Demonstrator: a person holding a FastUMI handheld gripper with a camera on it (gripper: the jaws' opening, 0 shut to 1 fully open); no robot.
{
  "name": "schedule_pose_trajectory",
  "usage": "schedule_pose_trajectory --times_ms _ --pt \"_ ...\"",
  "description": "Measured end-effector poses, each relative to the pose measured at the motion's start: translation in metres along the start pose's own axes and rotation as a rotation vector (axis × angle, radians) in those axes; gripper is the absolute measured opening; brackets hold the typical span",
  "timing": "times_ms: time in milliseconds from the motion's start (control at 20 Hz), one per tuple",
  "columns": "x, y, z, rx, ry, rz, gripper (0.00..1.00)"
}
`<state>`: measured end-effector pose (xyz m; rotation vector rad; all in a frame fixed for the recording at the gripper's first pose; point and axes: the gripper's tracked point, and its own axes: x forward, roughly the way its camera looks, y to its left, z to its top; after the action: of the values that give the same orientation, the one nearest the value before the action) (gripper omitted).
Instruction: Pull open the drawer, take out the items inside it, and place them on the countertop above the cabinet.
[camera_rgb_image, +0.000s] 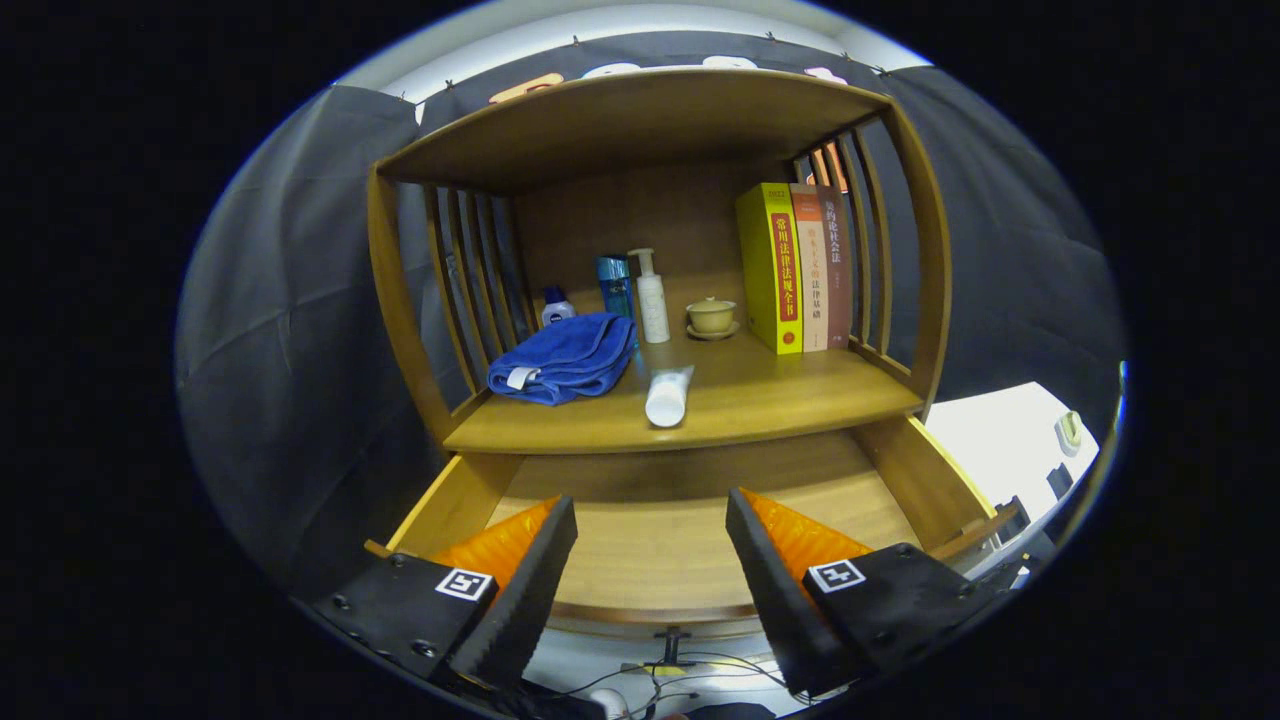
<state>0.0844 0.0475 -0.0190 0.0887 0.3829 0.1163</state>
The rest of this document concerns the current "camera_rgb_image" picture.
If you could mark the orange and white book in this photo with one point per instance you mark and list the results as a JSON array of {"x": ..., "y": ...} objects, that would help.
[{"x": 812, "y": 265}]

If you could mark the yellow book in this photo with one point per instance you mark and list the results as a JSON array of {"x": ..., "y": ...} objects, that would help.
[{"x": 765, "y": 260}]

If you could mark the small black holder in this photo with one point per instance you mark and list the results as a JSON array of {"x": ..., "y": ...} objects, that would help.
[
  {"x": 1012, "y": 515},
  {"x": 1058, "y": 480}
]

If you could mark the beige lidded teacup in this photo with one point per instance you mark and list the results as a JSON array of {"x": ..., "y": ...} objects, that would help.
[{"x": 711, "y": 317}]

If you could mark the small white blue-capped bottle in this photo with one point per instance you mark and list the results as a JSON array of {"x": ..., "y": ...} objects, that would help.
[{"x": 556, "y": 308}]

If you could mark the small green and white object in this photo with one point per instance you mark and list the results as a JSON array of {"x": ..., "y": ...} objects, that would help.
[{"x": 1068, "y": 430}]

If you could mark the wooden countertop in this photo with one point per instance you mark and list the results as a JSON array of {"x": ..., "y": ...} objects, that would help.
[{"x": 780, "y": 390}]

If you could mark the wooden cabinet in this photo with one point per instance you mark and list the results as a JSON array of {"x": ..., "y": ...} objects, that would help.
[{"x": 620, "y": 120}]

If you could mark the white and green tube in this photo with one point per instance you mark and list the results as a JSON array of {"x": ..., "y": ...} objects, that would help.
[{"x": 668, "y": 395}]

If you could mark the yellow floor tape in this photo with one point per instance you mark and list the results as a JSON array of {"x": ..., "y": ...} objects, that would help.
[{"x": 660, "y": 669}]

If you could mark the black drawer knob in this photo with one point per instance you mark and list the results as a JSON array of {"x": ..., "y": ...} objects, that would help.
[{"x": 672, "y": 645}]

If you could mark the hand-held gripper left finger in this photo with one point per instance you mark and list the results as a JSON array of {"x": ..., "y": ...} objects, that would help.
[{"x": 525, "y": 600}]

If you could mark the blue folded towel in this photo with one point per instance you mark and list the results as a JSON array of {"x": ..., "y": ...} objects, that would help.
[{"x": 570, "y": 355}]

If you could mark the white side cabinet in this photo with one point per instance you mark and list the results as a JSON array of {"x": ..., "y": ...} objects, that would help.
[{"x": 990, "y": 440}]

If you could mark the white pump bottle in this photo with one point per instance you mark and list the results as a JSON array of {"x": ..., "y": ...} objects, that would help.
[{"x": 652, "y": 305}]

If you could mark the wooden drawer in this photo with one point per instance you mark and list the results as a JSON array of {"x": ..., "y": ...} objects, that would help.
[{"x": 650, "y": 550}]

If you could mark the brown book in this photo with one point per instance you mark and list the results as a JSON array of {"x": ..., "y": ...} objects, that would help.
[{"x": 838, "y": 260}]

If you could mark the teal blue bottle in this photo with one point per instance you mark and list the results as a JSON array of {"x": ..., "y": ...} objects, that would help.
[{"x": 614, "y": 285}]

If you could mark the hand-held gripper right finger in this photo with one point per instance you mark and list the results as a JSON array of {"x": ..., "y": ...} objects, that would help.
[{"x": 775, "y": 610}]

